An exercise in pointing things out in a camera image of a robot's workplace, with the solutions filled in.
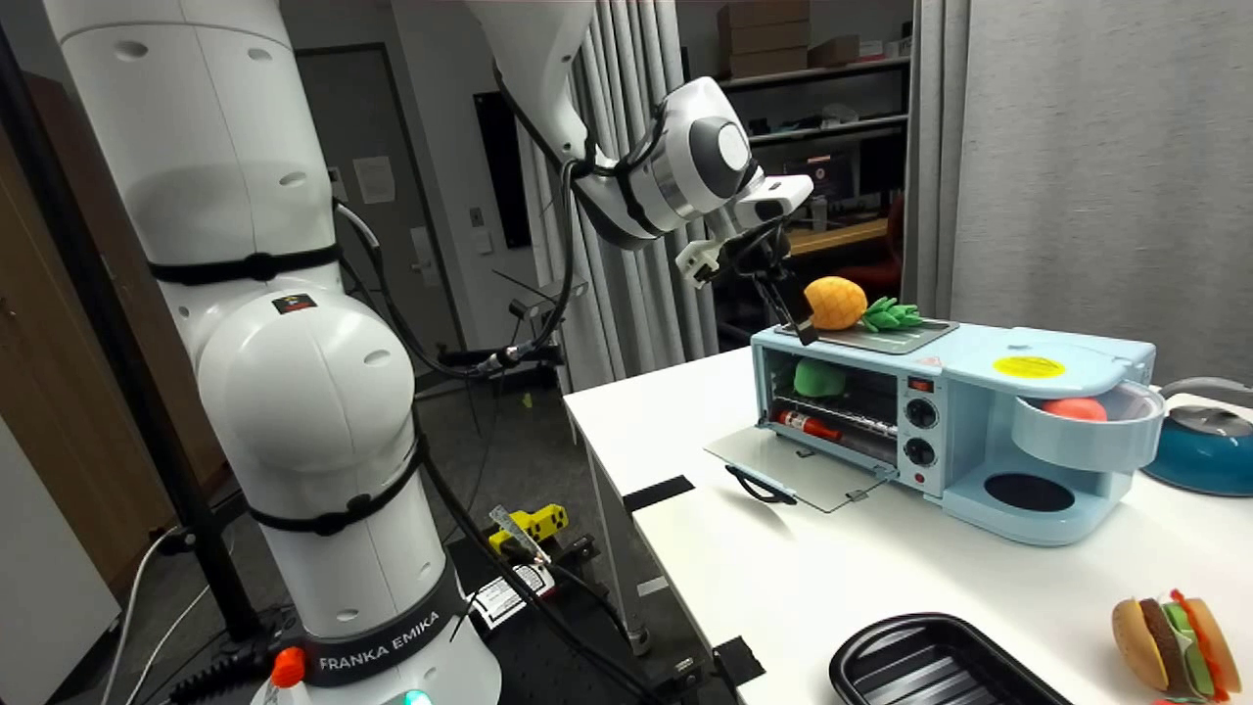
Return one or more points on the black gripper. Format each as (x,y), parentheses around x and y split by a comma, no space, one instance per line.
(744,252)

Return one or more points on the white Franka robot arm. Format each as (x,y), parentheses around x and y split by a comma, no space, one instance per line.
(297,392)

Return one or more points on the black oven knob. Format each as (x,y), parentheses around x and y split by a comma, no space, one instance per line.
(921,453)
(921,414)

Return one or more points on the light blue toy oven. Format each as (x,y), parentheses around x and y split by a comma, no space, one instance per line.
(972,453)

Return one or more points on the orange toy fruit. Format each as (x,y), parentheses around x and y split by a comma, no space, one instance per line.
(836,302)

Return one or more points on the green toy vegetable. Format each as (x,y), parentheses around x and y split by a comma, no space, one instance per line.
(818,382)

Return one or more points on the green leafy toy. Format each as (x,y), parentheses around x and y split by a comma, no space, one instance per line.
(892,314)

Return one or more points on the red toy food piece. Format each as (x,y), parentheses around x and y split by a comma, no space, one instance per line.
(808,425)

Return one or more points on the white pleated curtain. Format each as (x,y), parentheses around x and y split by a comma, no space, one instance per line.
(628,314)

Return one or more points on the dark storage shelf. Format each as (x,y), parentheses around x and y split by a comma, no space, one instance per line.
(836,127)

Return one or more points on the black tape strip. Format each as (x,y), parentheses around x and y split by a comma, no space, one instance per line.
(660,494)
(736,665)

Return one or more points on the cardboard box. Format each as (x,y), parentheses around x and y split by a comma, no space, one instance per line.
(765,38)

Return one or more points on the yellow toy egg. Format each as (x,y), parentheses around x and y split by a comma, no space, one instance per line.
(1026,365)

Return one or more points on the red toy tomato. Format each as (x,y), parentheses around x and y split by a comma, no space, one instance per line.
(1074,408)

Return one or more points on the yellow clamp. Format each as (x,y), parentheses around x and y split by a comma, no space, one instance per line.
(530,525)

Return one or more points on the light blue swivel bowl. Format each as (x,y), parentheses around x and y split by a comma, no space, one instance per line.
(1080,444)

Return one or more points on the grey backdrop curtain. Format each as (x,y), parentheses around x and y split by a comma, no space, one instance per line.
(1108,170)

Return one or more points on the black ridged plastic tray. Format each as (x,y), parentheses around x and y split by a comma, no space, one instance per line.
(942,669)

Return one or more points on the white paper sign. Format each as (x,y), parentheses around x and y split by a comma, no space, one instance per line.
(373,179)

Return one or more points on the toy hamburger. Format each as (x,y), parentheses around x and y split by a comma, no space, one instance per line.
(1177,643)

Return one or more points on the white bottle orange cap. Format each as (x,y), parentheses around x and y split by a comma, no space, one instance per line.
(282,679)

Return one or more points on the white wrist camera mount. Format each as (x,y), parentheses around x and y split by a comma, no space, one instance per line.
(775,197)

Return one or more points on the black metal stand post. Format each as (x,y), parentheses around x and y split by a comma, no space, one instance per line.
(150,392)

